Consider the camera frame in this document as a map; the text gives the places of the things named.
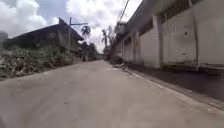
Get grey concrete road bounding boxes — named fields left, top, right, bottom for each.
left=0, top=59, right=224, bottom=128

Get dark roadside gutter strip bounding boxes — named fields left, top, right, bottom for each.
left=124, top=63, right=224, bottom=104

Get dark shed building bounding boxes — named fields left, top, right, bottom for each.
left=3, top=17, right=85, bottom=54

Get palm tree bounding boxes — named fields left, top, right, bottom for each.
left=80, top=25, right=92, bottom=44

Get utility pole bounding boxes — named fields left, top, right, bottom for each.
left=67, top=16, right=89, bottom=54

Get long white wall building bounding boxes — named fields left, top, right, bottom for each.
left=114, top=0, right=224, bottom=73

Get overgrown green bushes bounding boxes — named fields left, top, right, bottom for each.
left=0, top=44, right=79, bottom=80

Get overhead wires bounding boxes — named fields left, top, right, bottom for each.
left=114, top=0, right=132, bottom=26

